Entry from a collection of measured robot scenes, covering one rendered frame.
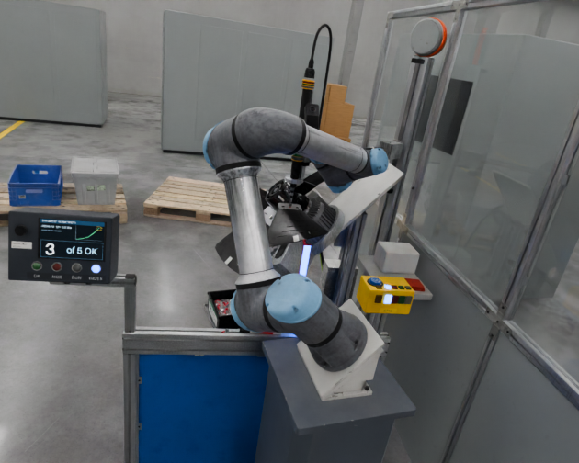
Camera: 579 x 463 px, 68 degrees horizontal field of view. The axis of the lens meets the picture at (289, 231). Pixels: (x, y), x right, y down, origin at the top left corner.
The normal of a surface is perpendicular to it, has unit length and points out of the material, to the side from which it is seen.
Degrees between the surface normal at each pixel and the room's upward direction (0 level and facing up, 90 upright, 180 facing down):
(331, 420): 0
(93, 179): 96
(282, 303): 42
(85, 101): 90
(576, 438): 90
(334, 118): 90
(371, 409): 0
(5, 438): 1
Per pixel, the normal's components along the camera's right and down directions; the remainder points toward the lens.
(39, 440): 0.14, -0.91
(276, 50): 0.28, 0.40
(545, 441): -0.98, -0.07
